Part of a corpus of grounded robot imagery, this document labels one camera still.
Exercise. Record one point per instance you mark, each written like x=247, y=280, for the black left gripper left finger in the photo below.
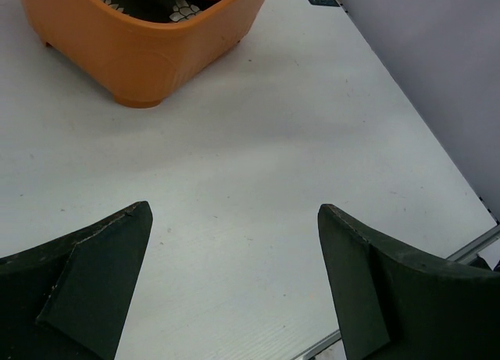
x=69, y=298

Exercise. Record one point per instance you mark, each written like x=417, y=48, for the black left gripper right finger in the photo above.
x=394, y=301

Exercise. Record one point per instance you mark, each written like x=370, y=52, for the black square floral plate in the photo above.
x=160, y=11

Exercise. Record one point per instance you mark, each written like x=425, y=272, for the orange plastic bin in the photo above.
x=140, y=62

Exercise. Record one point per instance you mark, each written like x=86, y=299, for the right blue corner label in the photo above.
x=324, y=3

